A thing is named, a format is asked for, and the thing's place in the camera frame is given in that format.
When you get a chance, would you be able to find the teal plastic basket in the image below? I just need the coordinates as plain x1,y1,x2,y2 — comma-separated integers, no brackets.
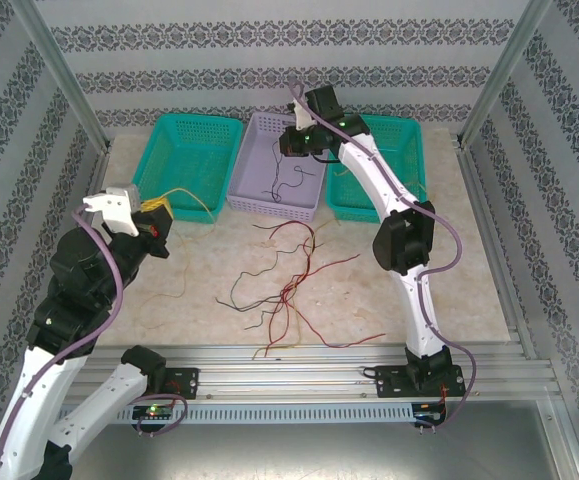
324,113,429,224
132,113,244,224

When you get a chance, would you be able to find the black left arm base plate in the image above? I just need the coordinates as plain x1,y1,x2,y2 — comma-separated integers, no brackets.
161,367,200,400

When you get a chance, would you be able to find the small circuit board green light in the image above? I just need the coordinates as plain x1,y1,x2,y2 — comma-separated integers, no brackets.
132,405,175,420

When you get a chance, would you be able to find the lilac plastic basket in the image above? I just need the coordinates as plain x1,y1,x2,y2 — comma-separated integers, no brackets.
225,111,331,221

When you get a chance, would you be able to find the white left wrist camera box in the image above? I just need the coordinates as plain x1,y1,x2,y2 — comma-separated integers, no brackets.
82,185,143,236

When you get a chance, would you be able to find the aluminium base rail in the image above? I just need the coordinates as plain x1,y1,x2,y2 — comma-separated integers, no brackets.
16,342,563,404

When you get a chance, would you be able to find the grey slotted cable duct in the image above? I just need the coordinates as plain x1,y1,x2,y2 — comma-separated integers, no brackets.
116,403,415,425

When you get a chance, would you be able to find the aluminium frame post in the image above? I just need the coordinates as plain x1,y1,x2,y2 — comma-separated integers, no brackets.
11,0,110,151
458,0,555,146

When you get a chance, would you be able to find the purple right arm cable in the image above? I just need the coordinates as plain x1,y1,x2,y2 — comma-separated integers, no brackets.
287,81,478,434

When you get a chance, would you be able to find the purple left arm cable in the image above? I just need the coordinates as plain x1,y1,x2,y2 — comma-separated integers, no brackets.
0,204,189,480

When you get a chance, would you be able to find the black wire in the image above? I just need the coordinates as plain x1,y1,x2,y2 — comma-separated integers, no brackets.
262,139,290,204
216,239,325,314
273,164,316,199

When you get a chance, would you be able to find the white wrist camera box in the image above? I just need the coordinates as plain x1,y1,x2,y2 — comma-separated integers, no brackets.
82,185,143,236
286,98,316,132

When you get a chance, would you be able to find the red wire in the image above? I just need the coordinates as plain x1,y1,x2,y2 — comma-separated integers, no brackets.
288,299,386,349
231,219,320,311
266,252,363,359

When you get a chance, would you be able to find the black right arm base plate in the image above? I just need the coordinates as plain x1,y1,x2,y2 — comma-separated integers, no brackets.
376,364,465,400

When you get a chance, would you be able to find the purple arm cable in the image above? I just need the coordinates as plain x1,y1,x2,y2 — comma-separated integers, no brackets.
0,204,189,480
287,81,478,434

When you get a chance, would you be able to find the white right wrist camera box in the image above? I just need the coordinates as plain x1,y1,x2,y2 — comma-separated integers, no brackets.
286,98,316,132

